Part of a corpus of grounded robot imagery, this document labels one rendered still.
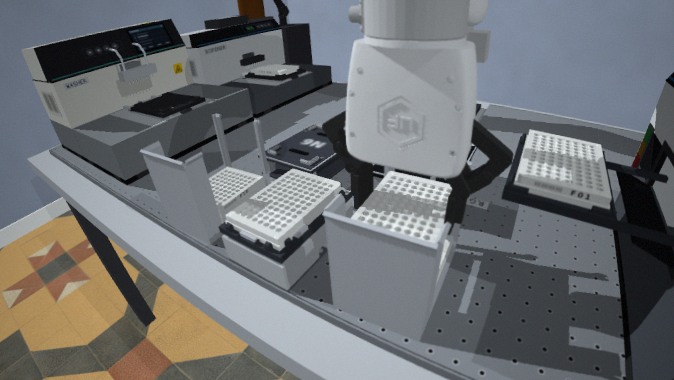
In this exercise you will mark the white microplate with label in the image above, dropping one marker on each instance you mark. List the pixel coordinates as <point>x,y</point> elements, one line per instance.
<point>564,169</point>

